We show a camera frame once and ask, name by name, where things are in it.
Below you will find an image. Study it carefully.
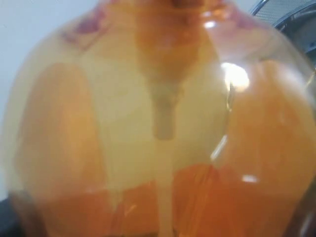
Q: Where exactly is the orange pump soap bottle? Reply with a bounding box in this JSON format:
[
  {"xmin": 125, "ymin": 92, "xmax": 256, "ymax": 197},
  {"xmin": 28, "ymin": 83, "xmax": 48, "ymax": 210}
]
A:
[{"xmin": 1, "ymin": 0, "xmax": 316, "ymax": 237}]

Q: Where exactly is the steel mesh strainer basket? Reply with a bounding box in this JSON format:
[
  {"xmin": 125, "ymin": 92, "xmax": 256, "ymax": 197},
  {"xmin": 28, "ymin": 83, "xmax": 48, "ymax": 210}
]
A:
[{"xmin": 247, "ymin": 0, "xmax": 316, "ymax": 79}]

